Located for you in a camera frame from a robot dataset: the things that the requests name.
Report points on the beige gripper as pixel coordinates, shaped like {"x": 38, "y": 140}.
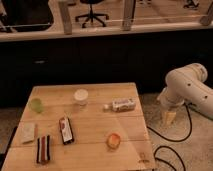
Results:
{"x": 168, "y": 117}

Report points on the orange red apple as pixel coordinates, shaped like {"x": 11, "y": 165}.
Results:
{"x": 113, "y": 141}

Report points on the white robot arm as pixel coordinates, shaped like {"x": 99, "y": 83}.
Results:
{"x": 185, "y": 85}

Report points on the white paper cup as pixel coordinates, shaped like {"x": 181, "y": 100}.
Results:
{"x": 81, "y": 96}

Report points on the green plastic cup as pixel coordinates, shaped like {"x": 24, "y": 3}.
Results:
{"x": 36, "y": 105}

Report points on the wooden table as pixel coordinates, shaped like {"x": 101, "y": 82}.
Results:
{"x": 91, "y": 125}

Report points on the black office chair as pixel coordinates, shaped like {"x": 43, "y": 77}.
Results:
{"x": 91, "y": 15}

